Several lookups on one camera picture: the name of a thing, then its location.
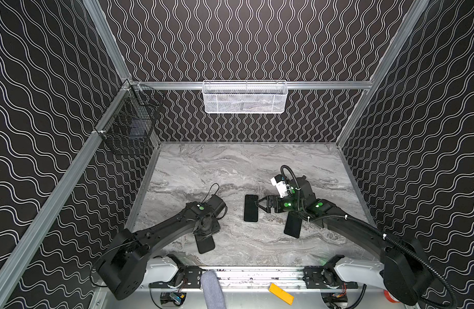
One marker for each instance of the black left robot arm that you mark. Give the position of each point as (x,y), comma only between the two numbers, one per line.
(130,260)

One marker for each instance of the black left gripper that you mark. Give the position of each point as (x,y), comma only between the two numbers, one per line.
(202,235)

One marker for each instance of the red tape roll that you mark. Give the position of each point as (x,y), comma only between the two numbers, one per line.
(390,298)

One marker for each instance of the black wire mesh basket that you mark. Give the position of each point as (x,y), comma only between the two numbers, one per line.
(130,130)

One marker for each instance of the white wire mesh basket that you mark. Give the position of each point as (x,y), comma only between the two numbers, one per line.
(244,97)

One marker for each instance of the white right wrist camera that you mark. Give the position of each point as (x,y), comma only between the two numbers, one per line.
(281,184)

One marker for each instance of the black phone case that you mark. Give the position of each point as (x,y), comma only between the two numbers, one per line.
(205,244)

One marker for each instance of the yellow plastic piece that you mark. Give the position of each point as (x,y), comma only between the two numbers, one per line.
(281,294)

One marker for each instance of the grey cloth front rail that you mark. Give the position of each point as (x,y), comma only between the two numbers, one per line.
(212,291)

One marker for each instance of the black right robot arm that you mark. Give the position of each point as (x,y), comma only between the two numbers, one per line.
(402,270)

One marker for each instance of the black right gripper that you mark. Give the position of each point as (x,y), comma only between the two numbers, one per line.
(271,203)

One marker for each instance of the blue phone black screen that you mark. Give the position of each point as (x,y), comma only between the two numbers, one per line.
(250,208)

